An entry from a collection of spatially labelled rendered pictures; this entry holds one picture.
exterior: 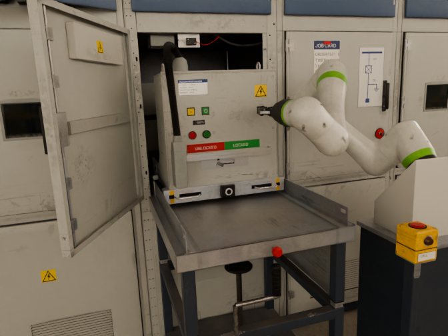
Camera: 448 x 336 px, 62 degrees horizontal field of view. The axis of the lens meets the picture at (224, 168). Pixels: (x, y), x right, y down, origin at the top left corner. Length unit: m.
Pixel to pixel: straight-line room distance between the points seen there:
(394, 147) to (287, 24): 0.76
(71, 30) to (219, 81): 0.58
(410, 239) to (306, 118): 0.46
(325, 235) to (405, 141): 0.56
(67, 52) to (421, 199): 1.29
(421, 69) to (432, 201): 1.01
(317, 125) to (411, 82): 1.21
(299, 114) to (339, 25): 0.98
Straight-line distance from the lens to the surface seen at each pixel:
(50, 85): 1.15
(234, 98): 1.56
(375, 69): 2.16
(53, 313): 1.94
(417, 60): 2.34
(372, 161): 1.71
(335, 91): 1.42
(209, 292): 2.01
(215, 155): 1.51
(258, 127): 1.61
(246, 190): 1.62
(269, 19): 1.88
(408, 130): 1.66
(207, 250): 1.14
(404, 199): 1.52
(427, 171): 1.50
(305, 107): 1.16
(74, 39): 1.30
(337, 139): 1.21
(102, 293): 1.89
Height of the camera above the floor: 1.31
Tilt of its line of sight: 12 degrees down
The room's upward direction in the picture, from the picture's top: 2 degrees counter-clockwise
